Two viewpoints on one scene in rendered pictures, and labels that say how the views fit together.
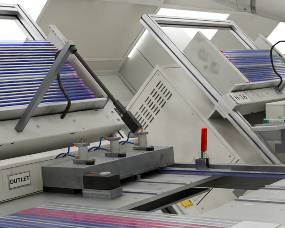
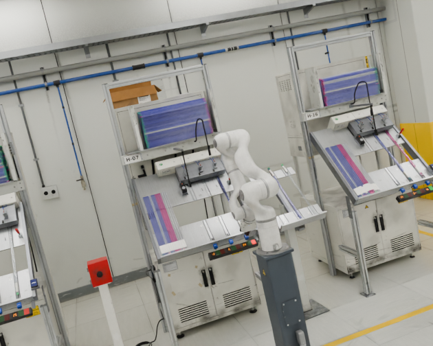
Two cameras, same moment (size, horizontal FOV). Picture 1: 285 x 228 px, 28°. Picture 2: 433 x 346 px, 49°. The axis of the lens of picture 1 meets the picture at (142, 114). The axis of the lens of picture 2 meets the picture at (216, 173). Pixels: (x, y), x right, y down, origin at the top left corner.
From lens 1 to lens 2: 2.75 m
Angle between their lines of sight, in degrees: 52
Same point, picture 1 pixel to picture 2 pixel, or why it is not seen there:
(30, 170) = (170, 169)
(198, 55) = (311, 77)
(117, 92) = not seen: outside the picture
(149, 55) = not seen: outside the picture
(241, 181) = not seen: hidden behind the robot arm
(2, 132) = (168, 150)
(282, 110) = (334, 125)
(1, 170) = (159, 170)
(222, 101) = (301, 114)
